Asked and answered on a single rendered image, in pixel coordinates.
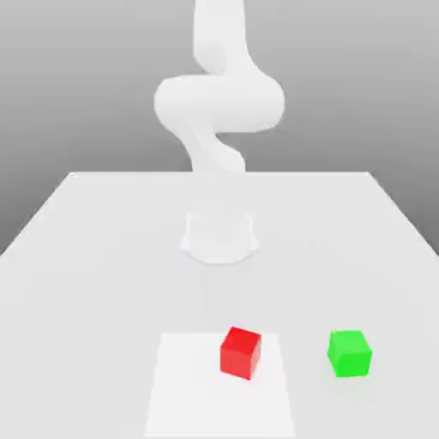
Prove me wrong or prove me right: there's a small red cube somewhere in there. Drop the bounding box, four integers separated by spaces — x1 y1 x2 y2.
219 326 262 381

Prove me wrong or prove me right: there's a small green cube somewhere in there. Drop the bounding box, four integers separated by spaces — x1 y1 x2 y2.
327 329 374 379

